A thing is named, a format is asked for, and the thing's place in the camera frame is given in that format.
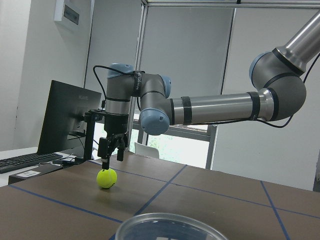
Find clear tennis ball can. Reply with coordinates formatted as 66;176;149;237
115;212;227;240

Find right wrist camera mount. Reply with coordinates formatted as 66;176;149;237
83;109;103;161

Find black keyboard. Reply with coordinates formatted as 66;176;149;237
0;153;63;174

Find Roland Garros tennis ball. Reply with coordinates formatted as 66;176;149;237
96;168;117;189

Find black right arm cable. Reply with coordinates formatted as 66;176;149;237
92;65;137;111

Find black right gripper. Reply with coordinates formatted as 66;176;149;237
97;114;129;170

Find black computer monitor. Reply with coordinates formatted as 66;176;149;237
37;80;102;158

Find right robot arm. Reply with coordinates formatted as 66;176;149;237
98;14;320;170

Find small black box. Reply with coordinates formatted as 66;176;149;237
8;164;63;185

